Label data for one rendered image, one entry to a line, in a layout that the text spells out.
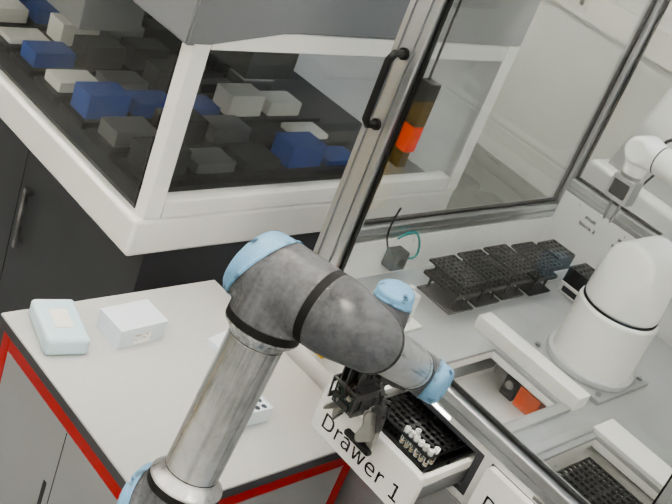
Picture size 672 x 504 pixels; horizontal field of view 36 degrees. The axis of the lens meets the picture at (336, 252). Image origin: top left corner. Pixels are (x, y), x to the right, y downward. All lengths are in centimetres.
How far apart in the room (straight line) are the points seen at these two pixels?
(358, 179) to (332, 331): 92
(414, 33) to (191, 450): 102
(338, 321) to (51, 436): 102
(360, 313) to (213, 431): 29
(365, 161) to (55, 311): 74
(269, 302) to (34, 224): 172
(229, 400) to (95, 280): 136
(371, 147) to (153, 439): 76
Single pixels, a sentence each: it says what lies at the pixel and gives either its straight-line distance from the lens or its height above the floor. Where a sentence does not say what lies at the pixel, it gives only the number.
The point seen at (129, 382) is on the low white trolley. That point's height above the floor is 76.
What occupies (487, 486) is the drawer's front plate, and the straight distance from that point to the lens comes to 212.
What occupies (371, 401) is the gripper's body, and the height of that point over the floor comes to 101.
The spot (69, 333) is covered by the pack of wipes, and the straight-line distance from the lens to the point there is 223.
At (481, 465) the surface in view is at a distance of 214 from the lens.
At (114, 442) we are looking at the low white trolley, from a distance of 207.
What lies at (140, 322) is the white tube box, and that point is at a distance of 230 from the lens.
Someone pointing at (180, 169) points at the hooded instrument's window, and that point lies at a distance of 249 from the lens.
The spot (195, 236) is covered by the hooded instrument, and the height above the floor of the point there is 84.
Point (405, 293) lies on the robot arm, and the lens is 185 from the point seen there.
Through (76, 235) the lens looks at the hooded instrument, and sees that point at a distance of 285.
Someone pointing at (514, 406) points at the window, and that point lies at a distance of 208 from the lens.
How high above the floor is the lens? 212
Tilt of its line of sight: 28 degrees down
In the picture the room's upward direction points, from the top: 22 degrees clockwise
